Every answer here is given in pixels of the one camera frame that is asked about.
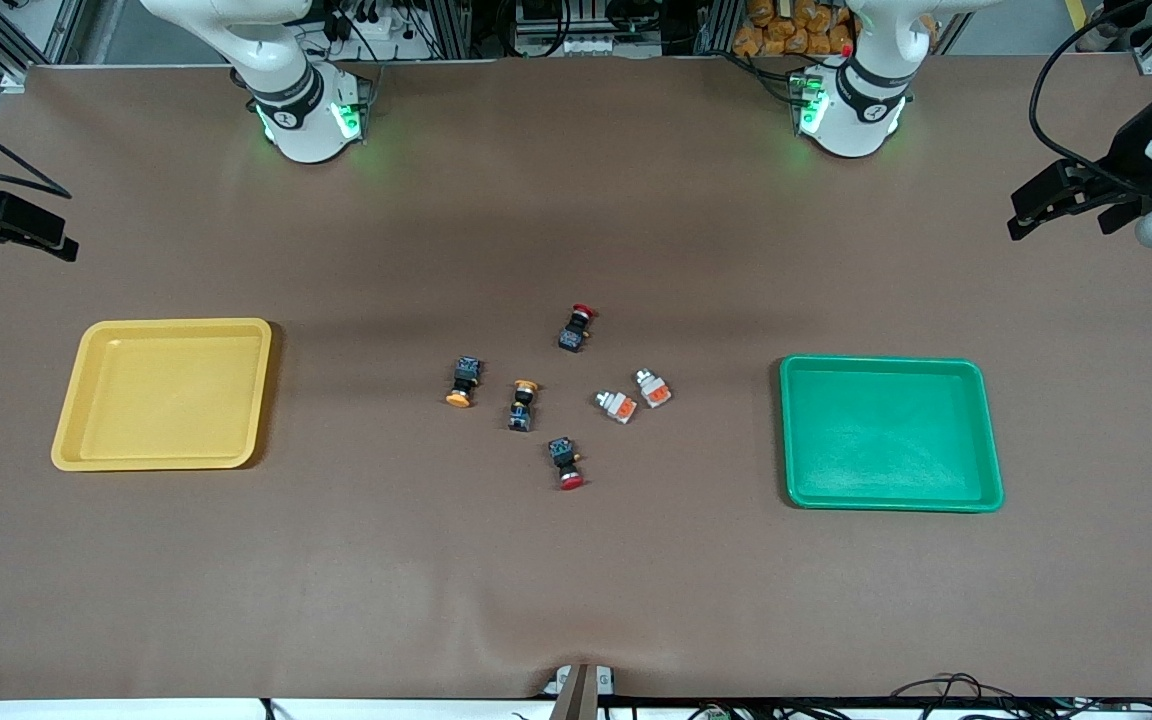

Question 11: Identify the black cable bundle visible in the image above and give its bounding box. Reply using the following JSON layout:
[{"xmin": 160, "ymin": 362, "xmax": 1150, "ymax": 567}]
[{"xmin": 891, "ymin": 672, "xmax": 1152, "ymax": 720}]

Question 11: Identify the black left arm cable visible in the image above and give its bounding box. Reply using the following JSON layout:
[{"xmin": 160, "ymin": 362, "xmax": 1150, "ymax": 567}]
[{"xmin": 1028, "ymin": 0, "xmax": 1152, "ymax": 196}]

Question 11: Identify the white power strip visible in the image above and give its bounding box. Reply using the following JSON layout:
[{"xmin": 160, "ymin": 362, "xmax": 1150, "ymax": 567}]
[{"xmin": 518, "ymin": 34, "xmax": 630, "ymax": 59}]

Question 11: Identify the brown table mat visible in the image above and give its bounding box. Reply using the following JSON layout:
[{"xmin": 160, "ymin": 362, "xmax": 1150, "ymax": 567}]
[{"xmin": 0, "ymin": 55, "xmax": 1152, "ymax": 701}]

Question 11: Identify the orange snack bag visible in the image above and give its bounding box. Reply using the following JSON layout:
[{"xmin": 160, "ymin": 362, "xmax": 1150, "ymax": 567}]
[{"xmin": 731, "ymin": 0, "xmax": 859, "ymax": 59}]

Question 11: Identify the yellow push button switch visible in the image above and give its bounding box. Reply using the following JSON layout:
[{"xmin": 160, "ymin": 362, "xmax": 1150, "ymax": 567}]
[
  {"xmin": 444, "ymin": 356, "xmax": 484, "ymax": 409},
  {"xmin": 507, "ymin": 378, "xmax": 541, "ymax": 434}
]

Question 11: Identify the green plastic tray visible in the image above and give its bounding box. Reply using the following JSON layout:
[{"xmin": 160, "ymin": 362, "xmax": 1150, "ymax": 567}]
[{"xmin": 778, "ymin": 355, "xmax": 1006, "ymax": 514}]

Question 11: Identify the red push button switch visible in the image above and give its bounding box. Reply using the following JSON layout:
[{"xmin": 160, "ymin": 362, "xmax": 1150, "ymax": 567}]
[
  {"xmin": 547, "ymin": 436, "xmax": 587, "ymax": 492},
  {"xmin": 556, "ymin": 303, "xmax": 600, "ymax": 354}
]

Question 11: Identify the yellow plastic tray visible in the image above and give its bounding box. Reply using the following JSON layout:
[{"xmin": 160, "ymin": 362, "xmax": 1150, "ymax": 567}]
[{"xmin": 50, "ymin": 317, "xmax": 274, "ymax": 473}]

